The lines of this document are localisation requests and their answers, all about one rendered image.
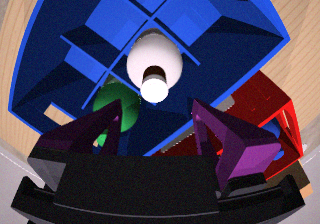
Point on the dark red crate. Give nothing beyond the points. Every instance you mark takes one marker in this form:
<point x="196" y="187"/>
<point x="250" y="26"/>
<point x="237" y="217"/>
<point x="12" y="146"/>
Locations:
<point x="257" y="101"/>

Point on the blue bottle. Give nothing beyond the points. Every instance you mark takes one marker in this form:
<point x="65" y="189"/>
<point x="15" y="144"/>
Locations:
<point x="274" y="126"/>

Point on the blue plastic crate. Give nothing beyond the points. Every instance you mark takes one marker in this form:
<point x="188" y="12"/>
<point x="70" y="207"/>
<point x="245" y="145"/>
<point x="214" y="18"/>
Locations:
<point x="222" y="42"/>

